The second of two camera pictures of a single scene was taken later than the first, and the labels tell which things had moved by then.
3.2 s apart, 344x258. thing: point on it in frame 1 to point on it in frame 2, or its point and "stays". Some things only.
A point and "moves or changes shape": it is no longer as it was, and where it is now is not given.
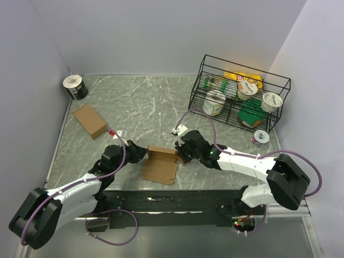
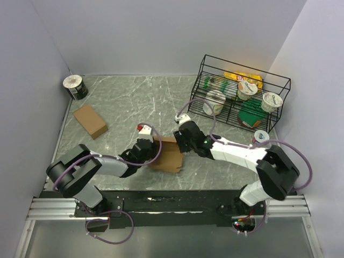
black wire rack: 234,93 stays
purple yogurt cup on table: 260,136 stays
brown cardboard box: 161,166 moves or changes shape
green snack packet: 250,113 stays
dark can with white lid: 75,86 stays
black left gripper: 137,152 to 154,147
